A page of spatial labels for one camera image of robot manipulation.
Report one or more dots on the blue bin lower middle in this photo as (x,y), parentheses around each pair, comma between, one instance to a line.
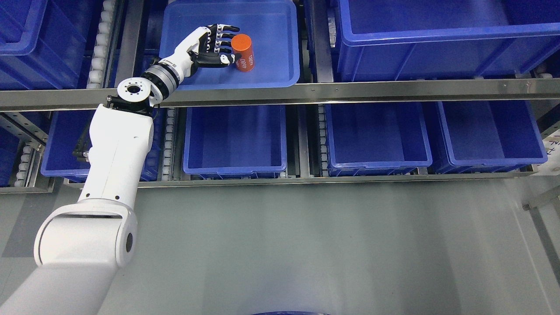
(227,142)

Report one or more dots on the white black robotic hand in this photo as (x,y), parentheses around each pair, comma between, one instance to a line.
(206,47)

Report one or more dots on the white sign board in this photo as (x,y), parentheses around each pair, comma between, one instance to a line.
(552,147)

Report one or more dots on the steel shelf rack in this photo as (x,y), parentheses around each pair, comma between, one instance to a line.
(541,92)

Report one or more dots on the blue bin far right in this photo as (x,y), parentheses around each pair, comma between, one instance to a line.
(482,136)

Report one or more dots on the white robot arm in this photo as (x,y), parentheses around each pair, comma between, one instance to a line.
(80,248)

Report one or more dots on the blue bin upper left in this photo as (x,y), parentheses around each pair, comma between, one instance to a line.
(42,42)

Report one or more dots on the large blue bin upper right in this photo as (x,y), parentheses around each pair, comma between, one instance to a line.
(397,40)

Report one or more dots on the blue bin lower right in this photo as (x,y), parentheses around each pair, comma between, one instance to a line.
(380,138)

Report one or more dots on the orange capacitor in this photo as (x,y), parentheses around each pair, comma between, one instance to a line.
(242,46)

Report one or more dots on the blue bin lower left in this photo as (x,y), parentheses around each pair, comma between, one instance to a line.
(66,128)

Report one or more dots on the steel table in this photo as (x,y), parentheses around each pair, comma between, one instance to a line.
(550,197)

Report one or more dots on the shallow blue tray bin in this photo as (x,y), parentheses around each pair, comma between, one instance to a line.
(271,24)

